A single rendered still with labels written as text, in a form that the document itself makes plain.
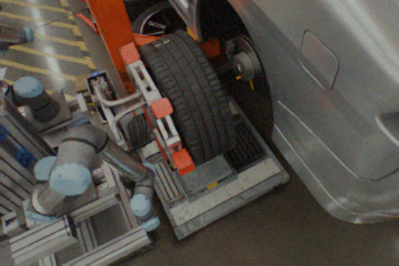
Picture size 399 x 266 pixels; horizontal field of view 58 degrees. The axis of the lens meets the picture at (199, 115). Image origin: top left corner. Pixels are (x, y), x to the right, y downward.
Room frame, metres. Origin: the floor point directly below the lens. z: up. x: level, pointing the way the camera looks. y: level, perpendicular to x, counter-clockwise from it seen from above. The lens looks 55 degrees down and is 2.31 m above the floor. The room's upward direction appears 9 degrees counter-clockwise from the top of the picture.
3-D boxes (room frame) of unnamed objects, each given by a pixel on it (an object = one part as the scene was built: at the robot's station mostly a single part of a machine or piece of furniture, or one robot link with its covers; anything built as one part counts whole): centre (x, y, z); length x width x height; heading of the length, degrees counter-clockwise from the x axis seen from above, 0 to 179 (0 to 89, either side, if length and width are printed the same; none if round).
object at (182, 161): (0.76, 0.11, 0.85); 0.09 x 0.08 x 0.07; 19
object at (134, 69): (1.06, 0.22, 0.85); 0.54 x 0.07 x 0.54; 19
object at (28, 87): (1.21, 0.81, 0.98); 0.13 x 0.12 x 0.14; 94
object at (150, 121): (1.03, 0.29, 0.85); 0.21 x 0.14 x 0.14; 109
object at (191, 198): (1.15, 0.07, 0.13); 0.50 x 0.36 x 0.10; 19
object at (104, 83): (1.56, 0.61, 0.51); 0.20 x 0.14 x 0.13; 15
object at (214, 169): (1.11, 0.06, 0.32); 0.40 x 0.30 x 0.28; 19
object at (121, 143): (0.92, 0.30, 1.03); 0.19 x 0.18 x 0.11; 109
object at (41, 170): (0.74, 0.65, 0.98); 0.13 x 0.12 x 0.14; 170
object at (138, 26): (2.05, 0.09, 0.39); 0.66 x 0.66 x 0.24
